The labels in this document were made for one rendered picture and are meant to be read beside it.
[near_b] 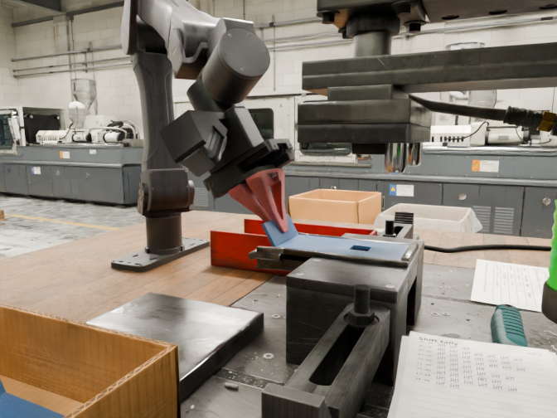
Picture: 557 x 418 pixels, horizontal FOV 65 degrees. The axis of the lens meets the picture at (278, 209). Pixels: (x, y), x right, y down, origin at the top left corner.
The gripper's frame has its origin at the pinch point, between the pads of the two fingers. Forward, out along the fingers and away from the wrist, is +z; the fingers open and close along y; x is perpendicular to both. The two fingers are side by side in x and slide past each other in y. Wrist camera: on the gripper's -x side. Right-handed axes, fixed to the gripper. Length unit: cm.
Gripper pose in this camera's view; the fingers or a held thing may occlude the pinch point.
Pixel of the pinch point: (280, 226)
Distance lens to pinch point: 52.1
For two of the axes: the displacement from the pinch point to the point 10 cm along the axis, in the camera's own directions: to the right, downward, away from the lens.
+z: 4.6, 8.9, -0.5
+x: 4.1, -1.6, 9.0
